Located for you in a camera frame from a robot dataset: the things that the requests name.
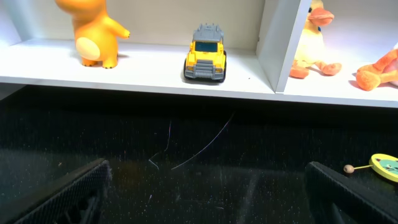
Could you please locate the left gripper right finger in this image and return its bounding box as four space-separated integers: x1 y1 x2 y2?
304 161 398 224

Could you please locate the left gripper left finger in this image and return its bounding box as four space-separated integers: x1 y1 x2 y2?
0 157 113 224

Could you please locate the yellow wooden rattle drum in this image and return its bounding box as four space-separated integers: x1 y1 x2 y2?
343 153 398 184

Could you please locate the yellow rubber duck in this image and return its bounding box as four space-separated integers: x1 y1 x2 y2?
55 0 131 69

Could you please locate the grey and yellow toy truck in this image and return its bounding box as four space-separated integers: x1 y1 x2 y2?
183 22 227 83

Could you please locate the white plush duck yellow hat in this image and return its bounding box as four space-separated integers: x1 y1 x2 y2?
356 42 398 91

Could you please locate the white shelf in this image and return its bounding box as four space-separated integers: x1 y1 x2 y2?
0 0 398 109

